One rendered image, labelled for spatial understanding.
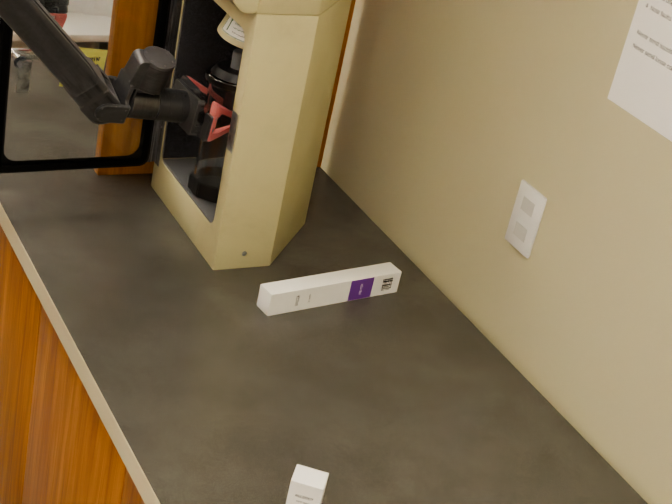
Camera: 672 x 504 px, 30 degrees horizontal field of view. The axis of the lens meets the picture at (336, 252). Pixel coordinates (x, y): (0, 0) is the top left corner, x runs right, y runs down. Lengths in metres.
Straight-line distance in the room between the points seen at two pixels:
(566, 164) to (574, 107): 0.09
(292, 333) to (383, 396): 0.20
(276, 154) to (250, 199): 0.09
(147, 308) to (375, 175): 0.66
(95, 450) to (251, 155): 0.55
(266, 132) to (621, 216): 0.60
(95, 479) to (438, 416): 0.55
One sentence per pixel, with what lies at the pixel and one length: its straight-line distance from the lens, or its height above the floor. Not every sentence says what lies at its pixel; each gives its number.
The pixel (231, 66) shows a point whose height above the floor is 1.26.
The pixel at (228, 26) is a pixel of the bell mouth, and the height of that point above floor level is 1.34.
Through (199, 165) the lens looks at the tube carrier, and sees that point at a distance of 2.24.
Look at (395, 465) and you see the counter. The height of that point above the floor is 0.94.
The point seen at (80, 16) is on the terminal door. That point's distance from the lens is 2.24.
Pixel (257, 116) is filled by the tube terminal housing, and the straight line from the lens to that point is 2.08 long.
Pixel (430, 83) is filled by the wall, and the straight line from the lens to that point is 2.35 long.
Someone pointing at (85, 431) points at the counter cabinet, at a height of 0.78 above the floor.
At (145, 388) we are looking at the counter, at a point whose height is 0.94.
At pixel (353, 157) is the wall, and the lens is 2.60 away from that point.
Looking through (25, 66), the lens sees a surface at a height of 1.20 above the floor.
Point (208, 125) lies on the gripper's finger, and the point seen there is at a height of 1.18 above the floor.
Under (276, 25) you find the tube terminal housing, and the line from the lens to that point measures 2.03.
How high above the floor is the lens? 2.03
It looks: 28 degrees down
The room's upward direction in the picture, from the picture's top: 13 degrees clockwise
